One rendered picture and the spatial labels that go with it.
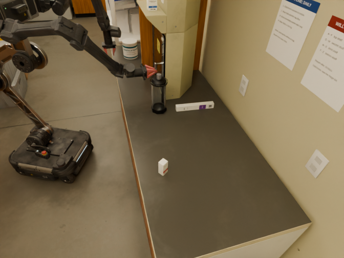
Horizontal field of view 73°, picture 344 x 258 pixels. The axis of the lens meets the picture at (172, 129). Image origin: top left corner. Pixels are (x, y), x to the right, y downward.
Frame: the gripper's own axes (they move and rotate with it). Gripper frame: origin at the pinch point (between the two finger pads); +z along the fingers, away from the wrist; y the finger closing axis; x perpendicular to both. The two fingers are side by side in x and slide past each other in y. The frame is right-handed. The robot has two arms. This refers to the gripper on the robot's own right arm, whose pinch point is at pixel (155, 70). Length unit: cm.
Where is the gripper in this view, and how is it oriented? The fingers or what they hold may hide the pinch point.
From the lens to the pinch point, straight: 160.7
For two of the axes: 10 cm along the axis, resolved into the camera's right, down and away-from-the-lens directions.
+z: 9.6, -1.6, 2.3
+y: -2.7, -7.4, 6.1
